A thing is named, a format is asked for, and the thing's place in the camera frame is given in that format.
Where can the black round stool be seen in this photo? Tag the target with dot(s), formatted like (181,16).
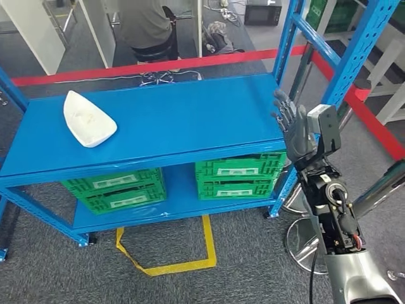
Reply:
(158,53)

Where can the black microwave oven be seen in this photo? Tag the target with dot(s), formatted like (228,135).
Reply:
(262,12)

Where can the white curved shell part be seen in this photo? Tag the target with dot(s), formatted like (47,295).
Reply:
(87,121)

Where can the chrome barrier post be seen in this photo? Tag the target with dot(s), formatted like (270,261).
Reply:
(362,90)
(379,189)
(300,75)

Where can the person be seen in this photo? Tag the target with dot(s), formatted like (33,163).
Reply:
(142,21)

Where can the yellow floor tape outline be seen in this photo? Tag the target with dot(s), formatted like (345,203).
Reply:
(177,267)

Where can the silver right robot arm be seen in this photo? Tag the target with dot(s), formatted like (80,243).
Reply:
(351,277)

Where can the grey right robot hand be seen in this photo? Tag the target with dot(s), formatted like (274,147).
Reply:
(299,142)

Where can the red barrier belt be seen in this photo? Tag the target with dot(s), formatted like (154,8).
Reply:
(373,126)
(158,66)

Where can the white desk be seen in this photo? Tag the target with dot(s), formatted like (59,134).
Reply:
(98,33)
(32,29)

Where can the white table frame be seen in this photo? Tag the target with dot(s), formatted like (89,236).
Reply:
(389,100)

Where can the chrome chair base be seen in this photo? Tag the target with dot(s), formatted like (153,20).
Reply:
(395,275)

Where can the grey backpack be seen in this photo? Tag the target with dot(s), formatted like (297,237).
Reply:
(218,38)

